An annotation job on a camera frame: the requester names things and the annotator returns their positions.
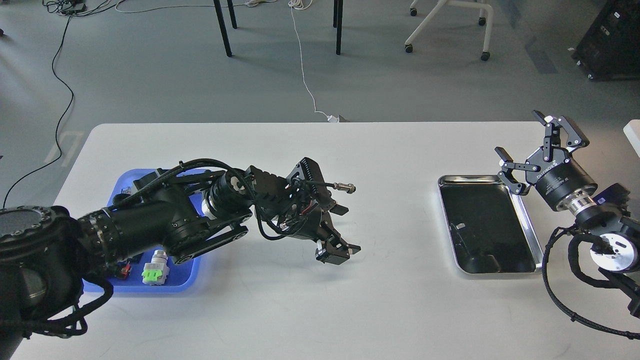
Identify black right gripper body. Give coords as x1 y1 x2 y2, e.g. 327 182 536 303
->
525 146 598 212

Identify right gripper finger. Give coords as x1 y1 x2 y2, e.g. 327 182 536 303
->
494 146 543 196
532 110 589 162

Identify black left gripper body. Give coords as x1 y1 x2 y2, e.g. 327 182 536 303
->
279 196 339 242

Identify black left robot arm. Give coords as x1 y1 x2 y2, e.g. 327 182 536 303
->
0 157 361 360

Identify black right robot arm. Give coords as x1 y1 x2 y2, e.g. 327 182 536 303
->
495 110 639 317

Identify white object at edge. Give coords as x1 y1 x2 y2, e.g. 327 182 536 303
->
622 119 640 157

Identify shiny metal tray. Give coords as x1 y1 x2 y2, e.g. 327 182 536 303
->
438 175 543 278

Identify black equipment case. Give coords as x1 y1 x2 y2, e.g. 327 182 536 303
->
571 0 640 81

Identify white rolling chair base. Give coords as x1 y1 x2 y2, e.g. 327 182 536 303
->
404 0 495 63

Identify green and grey push button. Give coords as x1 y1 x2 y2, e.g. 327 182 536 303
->
141 249 170 286

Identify blue plastic tray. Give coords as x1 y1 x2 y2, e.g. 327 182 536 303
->
83 168 203 294

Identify black table legs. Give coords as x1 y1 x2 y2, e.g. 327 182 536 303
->
213 0 345 57

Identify black and red switch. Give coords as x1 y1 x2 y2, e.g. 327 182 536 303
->
113 260 132 280

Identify white cable on floor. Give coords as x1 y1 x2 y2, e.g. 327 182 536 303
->
116 0 341 124

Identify black cable on floor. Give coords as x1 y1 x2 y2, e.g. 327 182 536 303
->
0 0 116 211

